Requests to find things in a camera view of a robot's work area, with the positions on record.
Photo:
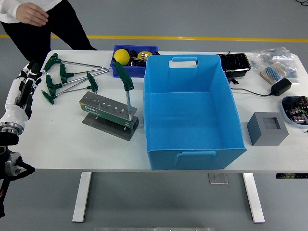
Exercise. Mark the person's left hand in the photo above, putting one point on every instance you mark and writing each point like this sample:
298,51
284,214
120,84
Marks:
32,15

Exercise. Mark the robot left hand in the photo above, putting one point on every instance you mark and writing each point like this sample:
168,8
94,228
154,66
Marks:
16,113

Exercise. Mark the person's left forearm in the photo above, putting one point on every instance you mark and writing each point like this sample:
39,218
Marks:
8,14

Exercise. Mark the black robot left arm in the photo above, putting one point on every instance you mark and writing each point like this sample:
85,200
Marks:
8,139

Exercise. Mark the large blue folding box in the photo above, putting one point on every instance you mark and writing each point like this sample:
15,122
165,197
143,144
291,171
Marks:
187,120

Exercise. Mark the person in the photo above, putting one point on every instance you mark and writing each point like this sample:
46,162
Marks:
60,26

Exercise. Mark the metal hex key stand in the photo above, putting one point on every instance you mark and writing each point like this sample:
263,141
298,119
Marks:
108,113

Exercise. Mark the yellow ball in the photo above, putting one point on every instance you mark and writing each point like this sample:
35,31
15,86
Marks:
121,56

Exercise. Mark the white table leg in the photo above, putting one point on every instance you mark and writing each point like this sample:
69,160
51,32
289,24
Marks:
81,197
253,197

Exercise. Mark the black round part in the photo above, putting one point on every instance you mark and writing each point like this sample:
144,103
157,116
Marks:
133,52

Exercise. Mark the dark rectangular part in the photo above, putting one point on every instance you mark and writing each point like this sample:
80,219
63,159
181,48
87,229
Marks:
137,63

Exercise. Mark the small blue parts bin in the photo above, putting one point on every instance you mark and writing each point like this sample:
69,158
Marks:
134,71

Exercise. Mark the yellow black tape measure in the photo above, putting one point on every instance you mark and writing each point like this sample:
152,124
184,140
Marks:
144,55

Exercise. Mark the black plastic tray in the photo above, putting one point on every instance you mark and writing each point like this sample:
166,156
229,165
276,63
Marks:
234,63

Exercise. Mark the metal floor plate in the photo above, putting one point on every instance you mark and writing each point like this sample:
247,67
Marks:
218,178

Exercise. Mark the clear bag of parts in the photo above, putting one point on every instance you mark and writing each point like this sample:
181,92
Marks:
272,54

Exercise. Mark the blue resistor strip bundle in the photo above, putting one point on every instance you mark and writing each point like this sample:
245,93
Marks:
273,72

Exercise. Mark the grey cube with recess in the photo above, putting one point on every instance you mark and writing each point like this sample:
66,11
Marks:
267,132

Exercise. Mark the black power adapter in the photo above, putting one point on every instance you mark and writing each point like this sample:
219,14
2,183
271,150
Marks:
281,86

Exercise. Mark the clear bag with blue parts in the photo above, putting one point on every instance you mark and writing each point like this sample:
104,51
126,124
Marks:
292,73

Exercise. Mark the light blue bowl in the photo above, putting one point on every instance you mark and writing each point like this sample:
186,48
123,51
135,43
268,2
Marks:
286,113

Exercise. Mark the dark electronic components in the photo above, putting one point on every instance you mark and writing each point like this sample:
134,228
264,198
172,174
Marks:
298,109

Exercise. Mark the black table control panel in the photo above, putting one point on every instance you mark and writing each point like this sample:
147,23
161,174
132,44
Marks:
292,175

